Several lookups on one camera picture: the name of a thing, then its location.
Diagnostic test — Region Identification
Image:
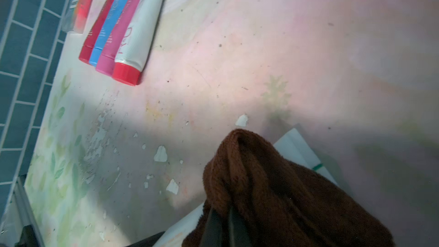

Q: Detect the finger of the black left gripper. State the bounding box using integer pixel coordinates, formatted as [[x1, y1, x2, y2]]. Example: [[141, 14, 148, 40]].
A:
[[127, 232, 165, 247]]

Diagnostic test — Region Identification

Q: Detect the rainbow highlighter pen pack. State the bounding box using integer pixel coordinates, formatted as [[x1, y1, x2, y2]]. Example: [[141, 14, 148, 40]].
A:
[[61, 0, 93, 34]]

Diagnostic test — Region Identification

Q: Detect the white orange-capped toothpaste tube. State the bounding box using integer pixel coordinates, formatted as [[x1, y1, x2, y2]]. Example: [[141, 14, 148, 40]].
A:
[[155, 129, 336, 247]]

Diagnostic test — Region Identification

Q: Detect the magenta toothpaste tube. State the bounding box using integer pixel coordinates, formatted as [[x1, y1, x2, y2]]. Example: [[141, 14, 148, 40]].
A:
[[96, 0, 140, 76]]

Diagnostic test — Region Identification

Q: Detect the blue toothpaste tube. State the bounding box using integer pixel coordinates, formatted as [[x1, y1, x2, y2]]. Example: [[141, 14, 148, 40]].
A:
[[89, 0, 128, 67]]

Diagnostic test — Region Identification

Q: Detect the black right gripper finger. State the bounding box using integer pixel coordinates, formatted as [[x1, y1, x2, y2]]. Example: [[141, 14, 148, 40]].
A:
[[200, 207, 252, 247]]

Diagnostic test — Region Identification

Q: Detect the white pink-capped toothpaste tube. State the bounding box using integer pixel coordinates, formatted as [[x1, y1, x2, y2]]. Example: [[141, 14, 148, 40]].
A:
[[112, 0, 163, 86]]

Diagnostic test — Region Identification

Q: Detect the brown wiping cloth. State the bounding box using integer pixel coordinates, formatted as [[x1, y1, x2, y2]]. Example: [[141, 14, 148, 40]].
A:
[[182, 129, 394, 247]]

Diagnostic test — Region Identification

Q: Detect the red toothpaste tube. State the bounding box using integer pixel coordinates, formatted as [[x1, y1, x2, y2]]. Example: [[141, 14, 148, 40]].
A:
[[78, 0, 114, 65]]

